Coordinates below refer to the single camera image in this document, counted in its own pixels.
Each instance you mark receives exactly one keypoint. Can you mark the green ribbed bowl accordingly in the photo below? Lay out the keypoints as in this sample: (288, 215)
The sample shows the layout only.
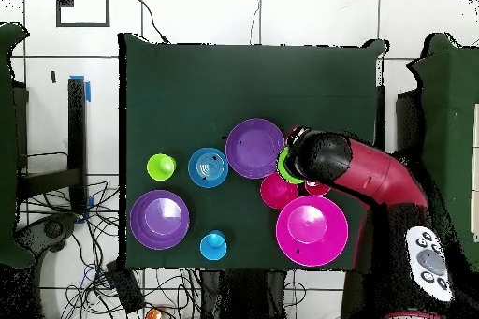
(282, 169)

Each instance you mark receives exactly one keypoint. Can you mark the large pink bowl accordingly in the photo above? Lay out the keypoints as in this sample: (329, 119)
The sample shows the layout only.
(311, 229)

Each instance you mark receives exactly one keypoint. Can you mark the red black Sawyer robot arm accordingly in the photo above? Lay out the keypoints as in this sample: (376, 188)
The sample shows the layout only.
(366, 169)

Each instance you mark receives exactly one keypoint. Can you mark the purple bowl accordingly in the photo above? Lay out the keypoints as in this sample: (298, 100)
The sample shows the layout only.
(254, 148)
(159, 220)

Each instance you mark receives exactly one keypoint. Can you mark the blue bowl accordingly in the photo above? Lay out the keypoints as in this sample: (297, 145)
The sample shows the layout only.
(208, 168)

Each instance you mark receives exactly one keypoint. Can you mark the red bowl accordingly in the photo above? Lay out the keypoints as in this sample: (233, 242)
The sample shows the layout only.
(277, 191)

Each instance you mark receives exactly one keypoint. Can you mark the dark green table cloth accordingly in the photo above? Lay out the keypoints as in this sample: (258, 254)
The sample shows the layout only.
(224, 83)

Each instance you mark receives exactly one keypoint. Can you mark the green cup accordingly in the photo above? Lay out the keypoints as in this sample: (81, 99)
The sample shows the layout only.
(161, 167)

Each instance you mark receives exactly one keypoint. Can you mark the red cup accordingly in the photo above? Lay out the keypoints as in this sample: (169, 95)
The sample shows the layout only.
(317, 188)

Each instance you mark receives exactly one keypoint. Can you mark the blue cup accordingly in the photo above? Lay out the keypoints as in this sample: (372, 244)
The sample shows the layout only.
(213, 246)

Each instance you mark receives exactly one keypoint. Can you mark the blue tape strip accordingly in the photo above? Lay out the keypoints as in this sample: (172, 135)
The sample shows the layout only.
(88, 91)

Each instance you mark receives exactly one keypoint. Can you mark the black power box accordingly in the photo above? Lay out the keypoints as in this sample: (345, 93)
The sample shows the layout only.
(125, 289)

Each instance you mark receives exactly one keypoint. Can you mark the small orange object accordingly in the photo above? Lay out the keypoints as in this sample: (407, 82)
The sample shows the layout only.
(154, 315)

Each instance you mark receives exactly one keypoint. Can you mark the black office chair base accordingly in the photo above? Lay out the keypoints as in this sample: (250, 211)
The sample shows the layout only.
(48, 230)

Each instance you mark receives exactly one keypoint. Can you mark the green covered side table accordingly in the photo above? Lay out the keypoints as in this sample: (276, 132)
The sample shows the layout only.
(7, 147)
(449, 109)

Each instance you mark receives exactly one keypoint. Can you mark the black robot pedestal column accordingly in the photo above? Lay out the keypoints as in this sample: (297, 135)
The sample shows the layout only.
(243, 296)

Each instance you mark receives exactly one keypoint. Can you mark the black metal stand frame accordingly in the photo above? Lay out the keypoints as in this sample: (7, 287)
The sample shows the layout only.
(76, 128)
(381, 117)

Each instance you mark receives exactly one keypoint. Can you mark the black square floor frame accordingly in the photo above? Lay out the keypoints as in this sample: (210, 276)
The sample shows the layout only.
(82, 25)

